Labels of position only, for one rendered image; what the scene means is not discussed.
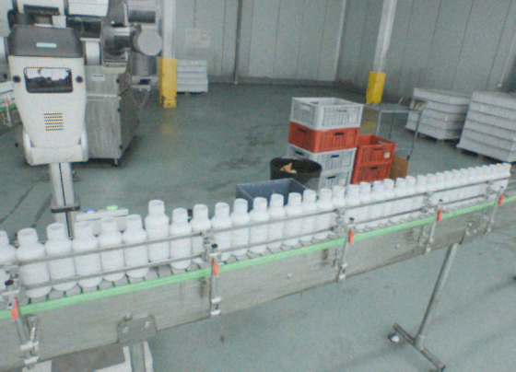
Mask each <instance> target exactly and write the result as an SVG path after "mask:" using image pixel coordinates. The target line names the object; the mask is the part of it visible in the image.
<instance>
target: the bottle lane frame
mask: <svg viewBox="0 0 516 372"><path fill-rule="evenodd" d="M494 202H495V201H494ZM494 202H489V203H482V204H479V205H476V206H472V207H468V208H464V209H461V210H458V211H453V212H450V213H448V214H442V217H441V220H440V221H437V224H436V227H435V229H434V232H433V235H432V237H433V239H434V241H433V242H432V243H431V245H430V249H431V251H430V252H432V251H434V250H440V249H442V248H445V247H448V246H450V245H454V244H456V243H459V242H462V239H463V233H464V231H465V230H466V229H467V228H468V227H472V226H477V231H476V232H475V237H478V236H480V235H484V228H482V227H481V225H480V224H479V223H480V220H481V219H482V218H483V216H482V214H483V211H484V210H485V209H487V212H486V213H485V218H489V217H490V214H491V212H492V209H493V207H494ZM433 216H434V215H432V216H429V217H425V218H419V219H417V220H414V221H410V222H407V221H406V223H400V224H399V225H393V226H391V227H387V226H386V227H385V228H379V229H376V230H373V229H372V231H369V232H365V231H364V233H361V234H360V236H358V235H355V236H354V239H353V242H352V244H351V245H350V244H348V249H347V253H346V260H345V262H346V263H347V268H346V271H345V276H346V277H345V279H346V278H349V277H352V276H354V275H358V274H361V273H365V272H368V271H372V270H375V269H378V268H381V267H383V266H386V265H390V264H393V263H396V262H401V261H405V260H408V259H411V258H415V257H417V256H420V255H422V254H423V251H422V249H423V248H424V247H423V246H422V245H420V242H419V239H420V236H421V235H423V234H422V233H421V232H422V227H423V226H427V227H426V230H425V232H424V233H425V235H427V236H428V234H429V229H430V226H431V223H432V219H433ZM493 221H494V223H493V225H492V226H491V231H490V232H492V231H494V230H498V229H500V228H503V227H507V226H510V225H515V224H516V196H511V197H510V198H504V200H503V202H502V204H501V205H499V204H498V207H497V210H496V212H495V214H494V217H493ZM345 239H346V238H340V237H339V238H338V239H334V240H330V241H326V242H321V243H318V244H313V243H312V245H310V246H306V247H304V246H302V248H298V249H293V248H291V250H287V251H283V250H282V252H278V253H275V254H273V253H272V252H271V251H270V253H271V254H270V255H267V256H262V255H260V254H259V255H260V257H259V258H254V259H250V258H249V257H248V259H247V260H243V261H239V260H238V259H237V258H236V260H237V261H236V262H232V263H225V264H224V265H223V267H222V268H219V272H218V276H217V287H216V295H217V296H220V297H221V300H220V301H219V304H218V308H219V309H220V313H219V316H221V315H225V314H228V313H230V312H233V311H236V310H239V309H246V308H250V307H253V306H257V305H260V304H263V303H266V302H268V301H272V300H275V299H279V298H284V297H287V296H292V295H296V294H298V293H301V292H304V291H307V290H311V289H313V288H316V287H320V286H322V285H328V284H330V283H334V282H336V278H335V276H336V274H337V273H338V271H337V270H336V269H335V268H334V260H335V259H337V256H335V253H336V249H339V248H341V252H340V255H339V258H340V259H341V257H342V252H343V248H344V244H345ZM198 268H199V269H198V270H196V271H192V272H188V271H187V270H186V269H185V273H181V274H177V275H174V273H171V275H169V276H166V277H159V275H157V279H154V280H146V279H145V278H143V282H139V283H135V284H131V283H130V282H129V281H127V283H128V285H120V286H117V287H116V286H115V284H112V288H105V289H102V290H100V289H99V287H98V286H97V291H95V292H87V293H84V292H83V290H81V291H80V294H79V295H77V296H76V295H72V296H66V294H65V293H64V297H63V298H56V299H53V300H49V297H48V296H47V298H46V301H42V302H39V303H34V304H31V300H29V303H28V305H24V306H20V309H21V314H22V318H23V320H24V324H25V328H26V332H27V335H28V339H29V340H30V333H31V330H32V328H30V327H29V321H28V318H30V317H35V316H36V318H37V321H38V325H39V327H36V329H35V331H38V330H40V333H41V341H39V343H38V355H40V356H41V360H39V362H38V363H39V364H41V363H43V362H46V361H49V360H54V359H57V358H59V357H65V356H68V355H72V354H74V355H75V354H78V353H81V352H84V351H88V350H92V349H94V348H101V347H102V346H106V345H111V344H115V343H119V334H118V332H117V326H119V325H120V323H121V322H122V320H129V319H133V318H136V317H139V316H140V317H143V316H146V315H150V316H152V317H153V318H155V324H156V332H159V331H166V330H169V329H172V328H175V327H181V326H183V325H187V324H190V323H193V322H196V321H197V322H198V321H202V320H206V319H209V312H208V310H209V309H210V302H209V296H210V290H211V287H210V268H207V269H201V268H200V267H198ZM22 367H25V360H24V356H23V353H22V352H21V347H20V342H19V338H18V331H17V326H16V323H15V320H14V319H13V317H12V315H11V312H10V311H7V309H3V310H0V372H8V371H11V370H17V369H20V368H22Z"/></svg>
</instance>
